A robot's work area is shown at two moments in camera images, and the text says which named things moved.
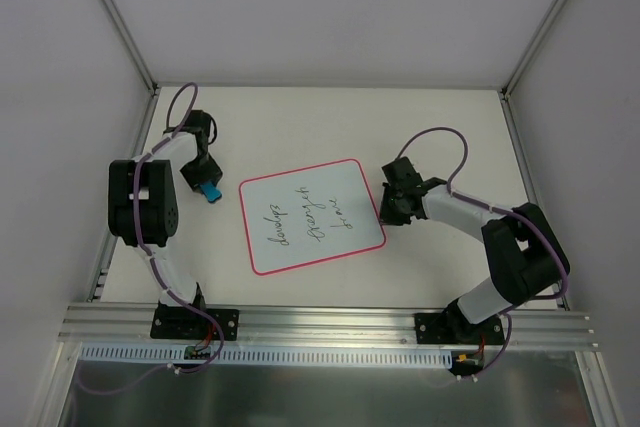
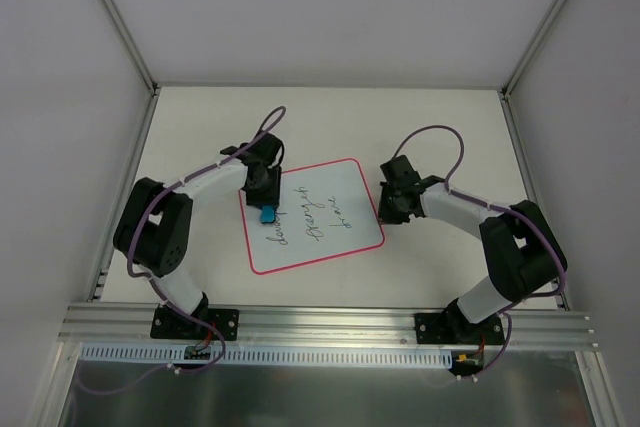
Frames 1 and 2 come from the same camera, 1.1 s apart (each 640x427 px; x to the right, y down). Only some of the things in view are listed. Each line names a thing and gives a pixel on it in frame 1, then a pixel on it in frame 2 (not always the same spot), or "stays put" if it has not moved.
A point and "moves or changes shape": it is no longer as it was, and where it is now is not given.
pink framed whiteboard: [305, 216] stays put
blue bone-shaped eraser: [211, 192] moves or changes shape
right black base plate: [453, 327] stays put
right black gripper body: [392, 204] stays put
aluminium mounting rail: [257, 326] stays put
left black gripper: [201, 173] -> [262, 197]
